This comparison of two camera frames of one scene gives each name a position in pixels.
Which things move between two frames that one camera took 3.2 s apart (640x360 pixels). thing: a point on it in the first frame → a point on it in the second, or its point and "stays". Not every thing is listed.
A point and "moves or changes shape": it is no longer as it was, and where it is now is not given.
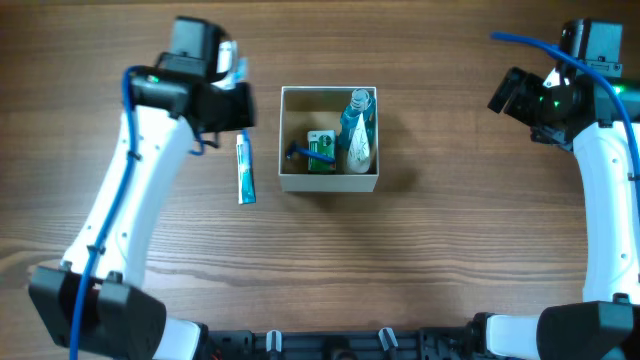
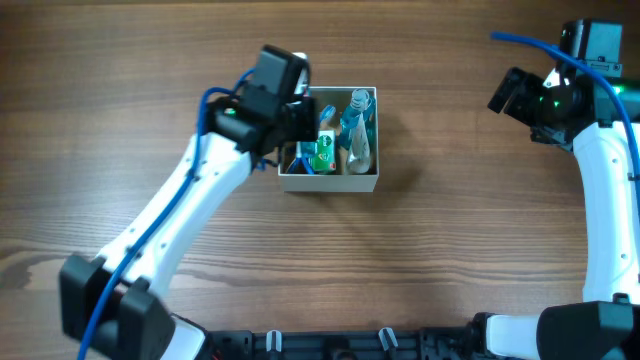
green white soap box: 322,142 stays
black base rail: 446,343 stays
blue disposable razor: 292,150 → 297,159
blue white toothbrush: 246,144 moves or changes shape
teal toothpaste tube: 245,171 moves or changes shape
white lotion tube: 358,154 stays
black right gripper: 526,84 stays
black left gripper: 246,111 → 310,125
